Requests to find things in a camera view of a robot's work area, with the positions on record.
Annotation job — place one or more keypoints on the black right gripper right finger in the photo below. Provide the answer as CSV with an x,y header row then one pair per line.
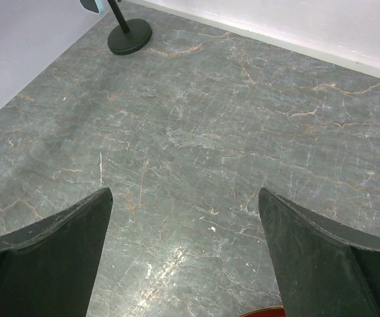
x,y
322,267

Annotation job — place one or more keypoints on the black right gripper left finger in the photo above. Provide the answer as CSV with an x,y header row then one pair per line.
x,y
49,268

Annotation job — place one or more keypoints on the black phone stand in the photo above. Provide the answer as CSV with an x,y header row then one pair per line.
x,y
130,35

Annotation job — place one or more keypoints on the phone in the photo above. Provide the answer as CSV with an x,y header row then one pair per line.
x,y
93,6

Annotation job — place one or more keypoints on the red round tray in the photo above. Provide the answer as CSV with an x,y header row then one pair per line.
x,y
271,311

